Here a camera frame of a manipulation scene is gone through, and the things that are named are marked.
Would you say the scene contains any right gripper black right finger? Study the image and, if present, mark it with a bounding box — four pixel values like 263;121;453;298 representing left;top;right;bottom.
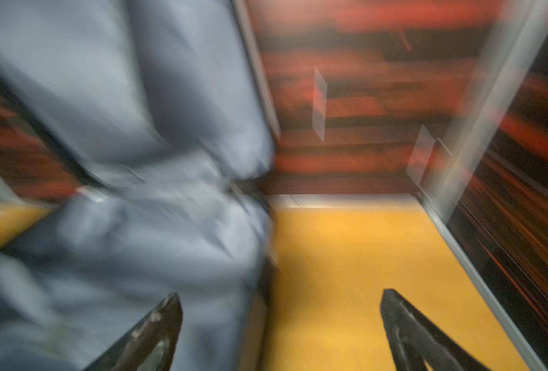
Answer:
380;289;487;371

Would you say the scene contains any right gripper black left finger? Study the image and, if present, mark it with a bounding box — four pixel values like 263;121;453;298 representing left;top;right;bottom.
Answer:
85;292;184;371

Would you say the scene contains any black white space-print suitcase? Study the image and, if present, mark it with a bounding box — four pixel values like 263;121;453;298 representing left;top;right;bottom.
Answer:
0;1;275;370

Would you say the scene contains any right aluminium corner post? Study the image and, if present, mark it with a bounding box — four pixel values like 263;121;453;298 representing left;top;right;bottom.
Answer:
424;1;548;223

